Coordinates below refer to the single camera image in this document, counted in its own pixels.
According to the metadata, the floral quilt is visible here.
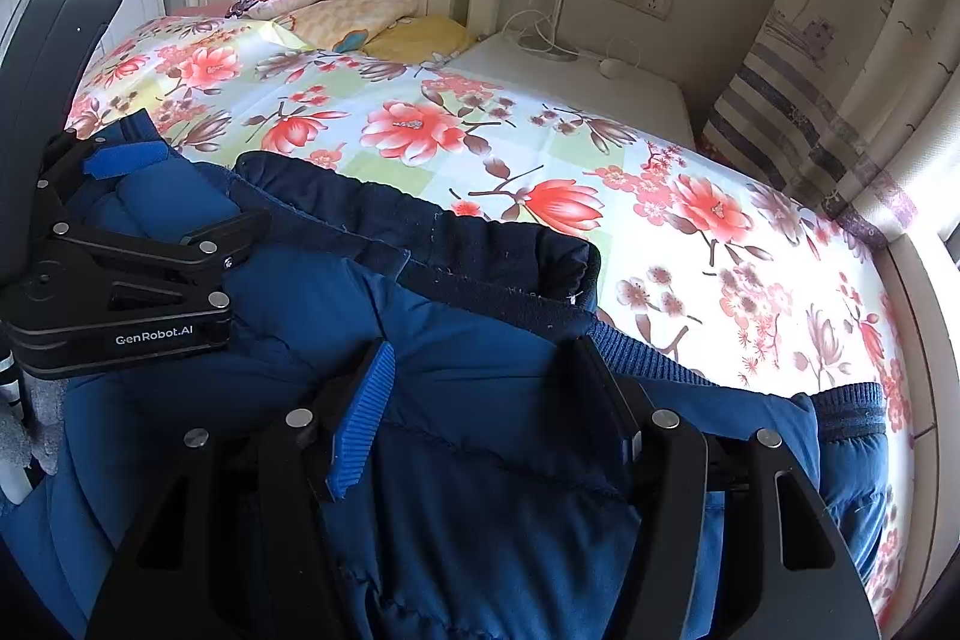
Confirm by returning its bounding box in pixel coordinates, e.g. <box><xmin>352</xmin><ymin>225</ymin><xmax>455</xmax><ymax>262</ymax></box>
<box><xmin>64</xmin><ymin>14</ymin><xmax>913</xmax><ymax>611</ymax></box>

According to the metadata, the cream orange patterned pillow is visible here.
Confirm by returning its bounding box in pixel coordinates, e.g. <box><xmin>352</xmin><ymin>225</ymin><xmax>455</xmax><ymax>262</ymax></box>
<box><xmin>274</xmin><ymin>0</ymin><xmax>422</xmax><ymax>53</ymax></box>

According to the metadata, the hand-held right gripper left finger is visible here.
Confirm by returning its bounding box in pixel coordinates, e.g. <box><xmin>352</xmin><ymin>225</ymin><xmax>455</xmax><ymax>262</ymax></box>
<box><xmin>86</xmin><ymin>340</ymin><xmax>398</xmax><ymax>640</ymax></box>

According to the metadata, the white cable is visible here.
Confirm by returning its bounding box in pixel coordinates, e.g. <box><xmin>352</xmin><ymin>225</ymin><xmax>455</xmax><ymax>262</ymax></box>
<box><xmin>499</xmin><ymin>8</ymin><xmax>647</xmax><ymax>73</ymax></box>

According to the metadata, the blue quilted jacket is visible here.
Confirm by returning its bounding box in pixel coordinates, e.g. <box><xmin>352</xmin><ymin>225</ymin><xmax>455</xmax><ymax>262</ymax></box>
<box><xmin>0</xmin><ymin>111</ymin><xmax>895</xmax><ymax>640</ymax></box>

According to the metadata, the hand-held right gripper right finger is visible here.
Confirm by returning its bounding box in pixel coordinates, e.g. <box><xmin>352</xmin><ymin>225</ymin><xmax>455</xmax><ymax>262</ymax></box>
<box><xmin>574</xmin><ymin>336</ymin><xmax>883</xmax><ymax>640</ymax></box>

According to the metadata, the white nightstand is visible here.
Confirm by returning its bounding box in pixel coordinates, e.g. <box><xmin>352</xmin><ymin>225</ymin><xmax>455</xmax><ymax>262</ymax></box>
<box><xmin>445</xmin><ymin>30</ymin><xmax>696</xmax><ymax>151</ymax></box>

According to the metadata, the printed striped curtain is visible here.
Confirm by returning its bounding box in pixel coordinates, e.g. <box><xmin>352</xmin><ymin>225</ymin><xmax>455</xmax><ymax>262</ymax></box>
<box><xmin>700</xmin><ymin>0</ymin><xmax>960</xmax><ymax>253</ymax></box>

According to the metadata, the person's left forearm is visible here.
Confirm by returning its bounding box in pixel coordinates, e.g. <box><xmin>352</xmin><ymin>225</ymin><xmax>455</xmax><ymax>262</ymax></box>
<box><xmin>0</xmin><ymin>377</ymin><xmax>72</xmax><ymax>485</ymax></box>

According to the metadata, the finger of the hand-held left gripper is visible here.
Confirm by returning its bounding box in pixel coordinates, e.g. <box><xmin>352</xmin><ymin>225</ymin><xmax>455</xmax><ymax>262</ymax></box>
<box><xmin>43</xmin><ymin>209</ymin><xmax>273</xmax><ymax>313</ymax></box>
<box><xmin>34</xmin><ymin>130</ymin><xmax>170</xmax><ymax>223</ymax></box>

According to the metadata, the yellow pillow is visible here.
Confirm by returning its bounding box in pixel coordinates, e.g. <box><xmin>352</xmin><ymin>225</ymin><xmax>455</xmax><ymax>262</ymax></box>
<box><xmin>363</xmin><ymin>14</ymin><xmax>478</xmax><ymax>63</ymax></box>

